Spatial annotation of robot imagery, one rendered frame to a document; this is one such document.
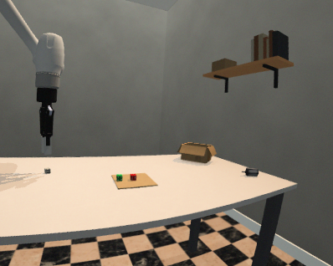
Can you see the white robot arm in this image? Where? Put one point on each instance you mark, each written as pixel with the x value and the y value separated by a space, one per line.
pixel 48 51

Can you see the beige die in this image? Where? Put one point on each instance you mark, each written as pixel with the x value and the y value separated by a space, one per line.
pixel 47 170

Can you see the open brown cardboard box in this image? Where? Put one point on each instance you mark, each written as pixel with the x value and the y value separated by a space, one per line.
pixel 196 151

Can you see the tan square mat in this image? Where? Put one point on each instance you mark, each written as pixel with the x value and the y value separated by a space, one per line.
pixel 142 180

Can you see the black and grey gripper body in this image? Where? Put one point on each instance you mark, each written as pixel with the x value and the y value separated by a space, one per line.
pixel 47 96

